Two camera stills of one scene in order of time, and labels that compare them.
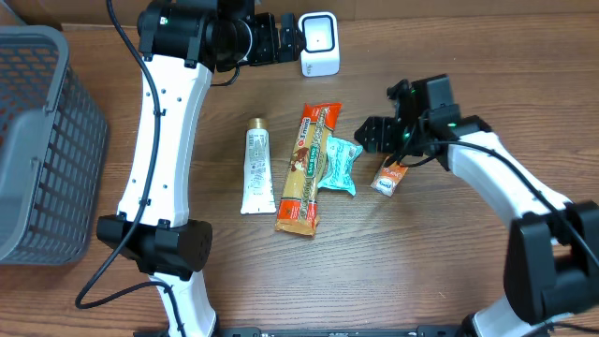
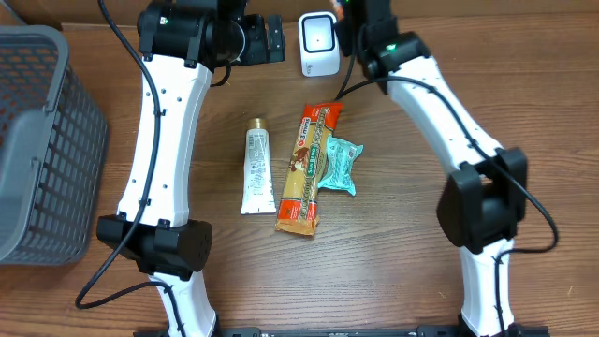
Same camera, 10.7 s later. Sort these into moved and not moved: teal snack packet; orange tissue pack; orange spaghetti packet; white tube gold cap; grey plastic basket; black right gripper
Moved: orange tissue pack; black right gripper
Not moved: orange spaghetti packet; teal snack packet; grey plastic basket; white tube gold cap
